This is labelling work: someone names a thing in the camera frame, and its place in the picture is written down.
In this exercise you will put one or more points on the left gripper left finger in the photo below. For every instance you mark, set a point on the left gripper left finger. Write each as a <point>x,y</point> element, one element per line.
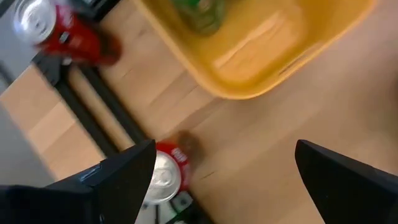
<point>77,199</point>

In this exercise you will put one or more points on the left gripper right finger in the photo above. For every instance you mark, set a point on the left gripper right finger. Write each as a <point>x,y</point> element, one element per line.
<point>351,186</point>

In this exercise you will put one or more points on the red Coca-Cola can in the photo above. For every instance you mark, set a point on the red Coca-Cola can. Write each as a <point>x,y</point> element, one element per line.
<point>168,177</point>
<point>74,40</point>

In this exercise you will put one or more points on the yellow plastic bin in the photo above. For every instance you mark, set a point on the yellow plastic bin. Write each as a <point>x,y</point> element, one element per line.
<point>255,62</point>

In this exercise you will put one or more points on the green Sprite can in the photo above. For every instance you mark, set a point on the green Sprite can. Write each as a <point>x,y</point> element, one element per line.
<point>199,15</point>

